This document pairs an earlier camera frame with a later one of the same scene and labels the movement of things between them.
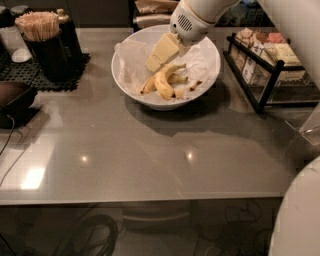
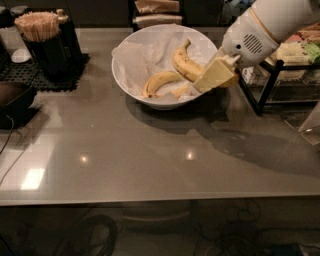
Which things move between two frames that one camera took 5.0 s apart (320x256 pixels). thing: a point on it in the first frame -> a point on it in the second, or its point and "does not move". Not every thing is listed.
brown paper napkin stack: [153, 12] does not move
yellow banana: [161, 80] -> [192, 70]
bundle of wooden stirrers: [39, 25] does not move
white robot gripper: [190, 26] -> [249, 37]
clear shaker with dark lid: [13, 43] does not move
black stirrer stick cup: [50, 56] does not move
